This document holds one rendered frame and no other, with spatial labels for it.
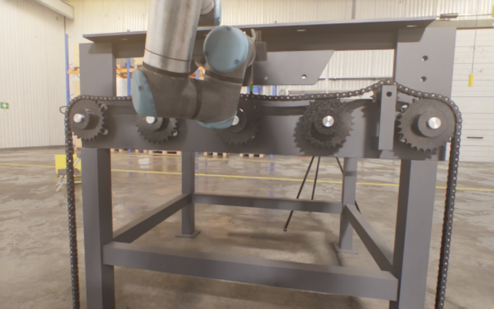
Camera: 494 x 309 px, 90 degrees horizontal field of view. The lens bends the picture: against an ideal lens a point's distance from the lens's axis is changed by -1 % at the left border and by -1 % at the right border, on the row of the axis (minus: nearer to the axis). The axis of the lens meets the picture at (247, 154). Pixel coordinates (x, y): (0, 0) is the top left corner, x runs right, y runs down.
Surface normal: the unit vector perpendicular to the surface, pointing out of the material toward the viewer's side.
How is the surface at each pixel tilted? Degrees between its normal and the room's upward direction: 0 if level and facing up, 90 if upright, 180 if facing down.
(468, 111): 90
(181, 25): 116
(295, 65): 90
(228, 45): 100
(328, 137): 90
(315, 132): 90
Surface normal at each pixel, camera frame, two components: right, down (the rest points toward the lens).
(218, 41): -0.15, 0.26
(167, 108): 0.42, 0.76
